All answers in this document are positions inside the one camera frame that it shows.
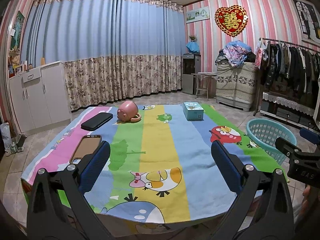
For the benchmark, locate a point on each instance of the colourful wall poster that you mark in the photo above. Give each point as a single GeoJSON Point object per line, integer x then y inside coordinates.
{"type": "Point", "coordinates": [19, 30]}

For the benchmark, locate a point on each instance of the metal clothes rack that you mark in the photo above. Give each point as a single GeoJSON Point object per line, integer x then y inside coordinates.
{"type": "Point", "coordinates": [280, 40]}

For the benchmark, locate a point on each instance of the white cabinet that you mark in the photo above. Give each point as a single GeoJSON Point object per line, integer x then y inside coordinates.
{"type": "Point", "coordinates": [42, 97]}

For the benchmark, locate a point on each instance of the landscape wall picture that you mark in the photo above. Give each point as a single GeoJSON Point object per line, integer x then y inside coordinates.
{"type": "Point", "coordinates": [197, 14]}

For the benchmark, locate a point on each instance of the grey plastic bag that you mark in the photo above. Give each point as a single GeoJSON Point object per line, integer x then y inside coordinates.
{"type": "Point", "coordinates": [5, 137]}

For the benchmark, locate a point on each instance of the row of hanging clothes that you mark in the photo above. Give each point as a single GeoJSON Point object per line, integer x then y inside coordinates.
{"type": "Point", "coordinates": [290, 65]}

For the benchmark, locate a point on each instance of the blue and floral curtain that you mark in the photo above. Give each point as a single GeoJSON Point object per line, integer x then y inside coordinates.
{"type": "Point", "coordinates": [100, 42]}

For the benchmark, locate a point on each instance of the pink mug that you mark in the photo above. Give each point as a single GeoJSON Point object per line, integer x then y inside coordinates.
{"type": "Point", "coordinates": [126, 111]}

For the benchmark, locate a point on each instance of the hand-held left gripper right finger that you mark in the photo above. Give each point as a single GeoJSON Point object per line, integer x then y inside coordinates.
{"type": "Point", "coordinates": [225, 170]}

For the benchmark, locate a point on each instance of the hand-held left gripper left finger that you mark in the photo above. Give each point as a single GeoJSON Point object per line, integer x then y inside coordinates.
{"type": "Point", "coordinates": [96, 170]}

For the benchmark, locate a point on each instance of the pink hanging bag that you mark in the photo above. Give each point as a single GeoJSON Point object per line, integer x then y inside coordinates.
{"type": "Point", "coordinates": [260, 55]}

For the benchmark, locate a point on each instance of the low cabinet with lace cloth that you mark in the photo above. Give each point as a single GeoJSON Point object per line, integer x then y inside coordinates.
{"type": "Point", "coordinates": [287, 110]}

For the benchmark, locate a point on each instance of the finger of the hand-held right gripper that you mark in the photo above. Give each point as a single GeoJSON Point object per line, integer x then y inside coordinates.
{"type": "Point", "coordinates": [287, 146]}
{"type": "Point", "coordinates": [311, 136]}

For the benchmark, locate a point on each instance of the phone with brown case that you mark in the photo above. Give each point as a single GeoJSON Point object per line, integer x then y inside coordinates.
{"type": "Point", "coordinates": [85, 148]}

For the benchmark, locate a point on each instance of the small photo frame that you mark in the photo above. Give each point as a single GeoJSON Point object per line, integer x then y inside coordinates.
{"type": "Point", "coordinates": [18, 69]}

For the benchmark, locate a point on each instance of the blue cloth cover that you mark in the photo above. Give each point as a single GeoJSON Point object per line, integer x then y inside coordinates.
{"type": "Point", "coordinates": [193, 47]}

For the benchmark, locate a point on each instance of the cartoon printed blanket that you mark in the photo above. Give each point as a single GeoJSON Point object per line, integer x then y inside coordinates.
{"type": "Point", "coordinates": [160, 150]}

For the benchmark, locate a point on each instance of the small potted plant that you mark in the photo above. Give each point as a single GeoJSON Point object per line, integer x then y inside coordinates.
{"type": "Point", "coordinates": [193, 38]}

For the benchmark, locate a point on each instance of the grey water dispenser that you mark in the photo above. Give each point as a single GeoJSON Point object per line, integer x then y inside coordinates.
{"type": "Point", "coordinates": [191, 76]}

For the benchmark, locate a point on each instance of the person's right hand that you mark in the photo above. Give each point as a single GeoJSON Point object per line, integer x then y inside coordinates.
{"type": "Point", "coordinates": [307, 202]}

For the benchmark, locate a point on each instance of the pile of folded clothes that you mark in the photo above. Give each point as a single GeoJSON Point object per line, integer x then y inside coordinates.
{"type": "Point", "coordinates": [236, 52]}

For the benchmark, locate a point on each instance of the cabinet with patterned cloth cover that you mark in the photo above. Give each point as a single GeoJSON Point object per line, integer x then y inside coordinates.
{"type": "Point", "coordinates": [236, 86]}

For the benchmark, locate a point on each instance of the light blue tissue box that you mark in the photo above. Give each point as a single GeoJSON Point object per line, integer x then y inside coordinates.
{"type": "Point", "coordinates": [192, 111]}

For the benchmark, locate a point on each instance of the red heart wall decoration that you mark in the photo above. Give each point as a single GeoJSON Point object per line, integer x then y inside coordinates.
{"type": "Point", "coordinates": [231, 21]}

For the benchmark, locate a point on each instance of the small round side table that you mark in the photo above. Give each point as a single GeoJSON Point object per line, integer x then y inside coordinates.
{"type": "Point", "coordinates": [203, 74]}

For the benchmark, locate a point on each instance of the light blue plastic basket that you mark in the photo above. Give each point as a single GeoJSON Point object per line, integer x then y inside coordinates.
{"type": "Point", "coordinates": [265, 132]}

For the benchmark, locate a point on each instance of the black glasses case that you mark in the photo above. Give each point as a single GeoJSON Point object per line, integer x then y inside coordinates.
{"type": "Point", "coordinates": [96, 121]}

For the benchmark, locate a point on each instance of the black and white wall poster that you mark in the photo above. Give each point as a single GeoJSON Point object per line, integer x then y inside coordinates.
{"type": "Point", "coordinates": [306, 20]}

